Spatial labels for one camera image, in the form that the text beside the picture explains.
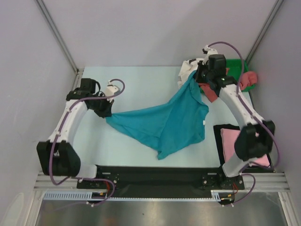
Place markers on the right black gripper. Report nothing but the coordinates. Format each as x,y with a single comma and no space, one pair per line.
201,65

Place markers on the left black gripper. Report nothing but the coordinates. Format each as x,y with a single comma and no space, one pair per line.
106,111

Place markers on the teal t shirt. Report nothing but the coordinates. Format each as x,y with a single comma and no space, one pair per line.
170,127

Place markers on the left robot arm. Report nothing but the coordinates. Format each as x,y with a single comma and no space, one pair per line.
57,155

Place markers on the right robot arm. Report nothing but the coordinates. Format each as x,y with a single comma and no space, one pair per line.
255,138

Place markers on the white t shirt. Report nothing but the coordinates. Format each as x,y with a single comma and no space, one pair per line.
186,69

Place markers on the green plastic bin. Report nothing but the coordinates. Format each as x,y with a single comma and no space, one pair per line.
234,70

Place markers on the red t shirt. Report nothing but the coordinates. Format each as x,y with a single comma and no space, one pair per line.
248,79

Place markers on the black tray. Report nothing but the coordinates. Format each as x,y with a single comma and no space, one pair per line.
217,133

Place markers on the folded pink t shirt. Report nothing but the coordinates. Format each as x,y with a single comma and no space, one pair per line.
229,137

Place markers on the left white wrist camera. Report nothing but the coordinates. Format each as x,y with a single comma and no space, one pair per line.
111,89

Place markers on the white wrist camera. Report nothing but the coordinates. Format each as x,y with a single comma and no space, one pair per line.
207,51
111,89

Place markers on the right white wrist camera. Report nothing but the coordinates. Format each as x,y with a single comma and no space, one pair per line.
207,51

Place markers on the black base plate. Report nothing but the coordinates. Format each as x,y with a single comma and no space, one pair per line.
168,180

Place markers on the left aluminium corner post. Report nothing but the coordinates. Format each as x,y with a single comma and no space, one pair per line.
56,33

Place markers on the aluminium corner post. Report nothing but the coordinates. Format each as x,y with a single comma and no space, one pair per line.
269,20
56,33

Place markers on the right aluminium corner post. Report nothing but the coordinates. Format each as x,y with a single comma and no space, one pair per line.
269,20

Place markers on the slotted cable duct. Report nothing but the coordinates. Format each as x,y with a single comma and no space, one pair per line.
142,196

